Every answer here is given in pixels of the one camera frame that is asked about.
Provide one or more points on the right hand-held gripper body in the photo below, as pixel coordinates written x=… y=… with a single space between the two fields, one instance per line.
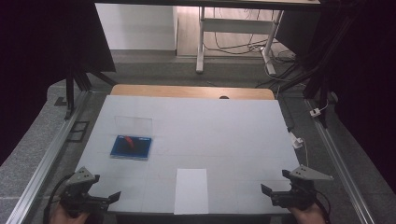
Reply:
x=295 y=193

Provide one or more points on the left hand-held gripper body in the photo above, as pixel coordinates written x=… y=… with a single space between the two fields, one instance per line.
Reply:
x=77 y=193

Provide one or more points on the blue case with clear lid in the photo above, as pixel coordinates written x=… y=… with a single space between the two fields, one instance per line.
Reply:
x=132 y=146

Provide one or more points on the red stamp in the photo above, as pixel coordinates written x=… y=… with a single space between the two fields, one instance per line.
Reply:
x=130 y=142

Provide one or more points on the person's right hand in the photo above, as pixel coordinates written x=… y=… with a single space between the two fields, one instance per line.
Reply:
x=306 y=216

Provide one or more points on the person's left hand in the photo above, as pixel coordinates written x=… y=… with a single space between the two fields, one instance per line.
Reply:
x=67 y=217

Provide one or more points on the small white plug adapter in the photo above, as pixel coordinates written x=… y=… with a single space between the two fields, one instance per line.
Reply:
x=315 y=112

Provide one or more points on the white table cover board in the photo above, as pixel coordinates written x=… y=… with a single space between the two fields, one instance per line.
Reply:
x=218 y=133

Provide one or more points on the white paper sheet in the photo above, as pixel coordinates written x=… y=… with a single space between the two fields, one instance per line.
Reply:
x=191 y=191

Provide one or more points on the black metal stand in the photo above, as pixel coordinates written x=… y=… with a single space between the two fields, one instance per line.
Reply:
x=322 y=84
x=70 y=90

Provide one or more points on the black table grommet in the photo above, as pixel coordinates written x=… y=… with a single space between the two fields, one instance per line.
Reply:
x=223 y=97

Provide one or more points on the black curtain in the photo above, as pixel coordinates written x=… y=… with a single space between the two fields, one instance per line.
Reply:
x=367 y=77
x=46 y=56

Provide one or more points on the white cabinet panel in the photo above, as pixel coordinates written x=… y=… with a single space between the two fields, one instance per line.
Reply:
x=137 y=26

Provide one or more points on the black floor bracket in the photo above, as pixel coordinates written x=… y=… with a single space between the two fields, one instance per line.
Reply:
x=78 y=131

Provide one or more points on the white desk frame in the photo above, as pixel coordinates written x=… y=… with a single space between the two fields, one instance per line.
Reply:
x=236 y=25

